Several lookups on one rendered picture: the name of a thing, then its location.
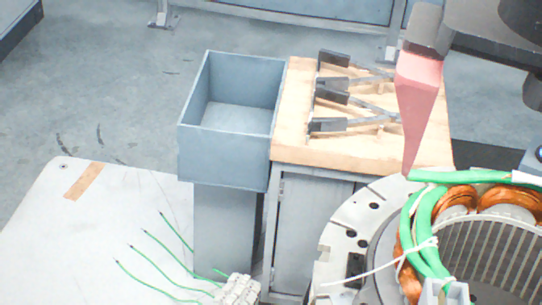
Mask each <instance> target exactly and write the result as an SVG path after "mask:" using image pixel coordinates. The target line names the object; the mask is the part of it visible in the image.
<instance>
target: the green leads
mask: <svg viewBox="0 0 542 305"><path fill-rule="evenodd" d="M157 210H158V211H159V212H160V214H161V216H162V217H163V218H164V220H165V221H166V222H167V224H168V225H169V226H170V228H171V229H172V230H173V231H174V232H175V234H176V235H178V236H179V237H180V239H181V240H182V241H183V242H184V244H185V245H186V246H187V247H188V248H189V249H190V251H191V252H192V253H194V251H193V249H192V248H191V247H190V246H189V245H188V244H187V243H186V242H185V241H184V239H183V238H182V237H181V236H180V234H179V233H178V232H177V231H175V229H174V228H173V227H172V226H171V224H170V222H169V221H168V220H167V219H166V218H165V216H164V215H163V213H162V212H161V211H160V210H159V209H157ZM140 229H141V230H143V229H142V228H140ZM143 231H144V233H147V234H148V235H150V236H151V237H152V238H153V239H155V240H156V241H157V242H158V243H160V244H161V245H162V246H163V247H164V248H165V249H166V250H167V251H168V252H169V253H170V255H171V256H172V257H173V258H174V259H175V260H176V261H178V262H179V263H180V264H181V265H182V266H183V267H184V268H185V269H186V270H187V271H188V272H189V273H191V274H192V275H194V276H195V277H196V278H199V279H202V280H205V281H209V282H213V283H214V284H215V285H217V287H219V288H221V289H222V288H223V287H222V286H221V285H219V284H218V283H217V282H215V281H213V280H211V279H209V278H202V277H199V276H198V275H196V274H194V273H193V272H192V271H190V270H189V269H188V268H187V267H186V266H185V265H184V264H183V263H182V262H181V261H180V260H179V259H178V258H177V257H175V256H174V255H173V253H172V252H171V251H170V250H169V249H168V248H167V247H166V246H165V245H164V244H163V243H162V242H160V241H159V240H158V239H157V238H156V237H155V236H153V235H152V234H150V233H149V232H148V231H145V230H143ZM127 244H128V243H127ZM128 245H130V247H131V248H133V249H134V250H135V251H136V252H138V253H139V254H140V255H141V256H142V257H144V258H145V259H146V260H149V261H150V262H151V263H152V264H153V265H154V266H155V267H156V268H157V269H158V270H159V271H160V272H161V273H162V274H163V275H164V276H165V277H166V278H167V279H168V280H170V281H171V282H172V283H173V284H175V286H178V287H181V288H183V289H187V290H192V291H199V292H202V293H205V294H207V295H209V296H210V297H212V298H213V299H215V296H214V295H212V294H211V293H209V292H206V291H204V290H199V289H193V288H189V287H186V286H181V284H179V283H176V282H175V281H173V280H172V279H171V278H169V277H168V276H167V275H166V274H165V273H164V272H163V271H162V270H161V269H160V268H159V267H158V266H157V265H156V264H155V263H154V262H153V261H152V260H151V259H150V258H148V257H146V256H145V255H144V254H143V253H142V252H141V251H139V250H138V249H136V248H135V247H134V246H133V245H131V244H128ZM113 259H114V258H113ZM114 260H115V259H114ZM115 262H116V263H118V264H119V265H120V267H121V268H122V269H123V270H124V271H125V272H126V273H127V274H129V275H130V276H131V277H133V278H134V279H135V280H137V281H138V282H141V283H143V285H145V286H148V287H151V288H152V289H154V290H158V291H160V292H162V293H164V294H166V295H168V296H169V297H170V298H172V299H174V300H176V301H178V302H182V303H189V302H193V303H198V304H200V305H204V304H202V303H200V302H199V301H197V300H193V299H190V300H181V299H176V298H175V297H173V296H172V295H171V294H169V293H167V292H165V291H163V290H161V289H158V288H156V287H154V286H151V285H149V284H148V283H146V282H143V281H141V280H139V279H138V278H136V277H135V276H134V275H132V274H131V273H130V272H128V271H127V270H126V269H125V268H124V267H123V265H122V264H121V263H120V262H119V261H118V260H115ZM212 270H214V271H215V272H217V273H219V274H222V275H223V276H224V277H226V278H229V276H227V275H226V274H224V273H222V272H221V271H219V270H217V269H212Z"/></svg>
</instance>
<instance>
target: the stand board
mask: <svg viewBox="0 0 542 305"><path fill-rule="evenodd" d="M316 65H317V59H311V58H305V57H297V56H290V59H289V63H288V67H287V71H286V79H285V82H284V86H283V90H282V94H281V101H280V106H279V110H278V113H277V120H276V124H275V128H274V133H273V139H272V144H271V152H270V160H273V161H278V162H279V161H284V162H285V163H290V164H296V165H308V166H314V167H319V168H325V169H338V170H343V171H349V172H355V173H367V174H372V175H379V176H385V177H388V176H390V175H393V174H396V173H401V172H402V157H403V149H404V140H405V139H404V133H403V128H402V124H398V123H384V127H383V132H382V135H381V139H380V140H378V139H377V125H376V124H372V125H366V126H359V127H347V131H346V132H312V133H311V138H310V144H309V146H307V145H305V140H306V129H307V124H308V118H309V113H310V108H311V97H312V92H313V86H314V81H315V71H316ZM319 77H349V79H354V78H360V77H373V75H372V74H369V73H365V72H362V71H356V69H354V68H353V67H351V66H349V67H348V69H344V67H341V66H338V65H331V64H328V63H325V62H322V61H321V65H320V71H319ZM377 89H378V83H377V84H372V85H365V86H353V87H349V88H348V90H345V91H348V92H350V95H351V96H353V97H355V98H359V100H361V101H364V102H367V103H370V104H372V105H374V106H376V107H380V108H382V109H384V110H387V111H390V112H399V108H398V100H397V95H396V91H395V87H394V83H389V82H384V86H383V90H382V94H377ZM336 116H347V117H348V119H355V118H361V117H369V116H375V114H373V113H370V112H368V111H365V110H358V109H357V108H356V107H354V106H352V105H349V104H348V105H347V106H343V105H340V104H337V103H333V102H328V101H325V100H323V99H322V98H317V97H316V99H315V110H314V116H313V117H336ZM444 166H453V165H452V150H451V143H450V135H449V127H448V113H447V106H446V97H445V90H444V77H443V76H441V81H440V88H439V92H438V94H437V97H436V102H435V105H434V107H433V110H432V113H431V116H430V119H429V121H428V124H427V128H426V131H425V134H423V138H422V140H421V143H420V146H419V150H418V152H417V155H416V158H415V162H414V164H413V166H412V168H411V169H422V168H431V167H444Z"/></svg>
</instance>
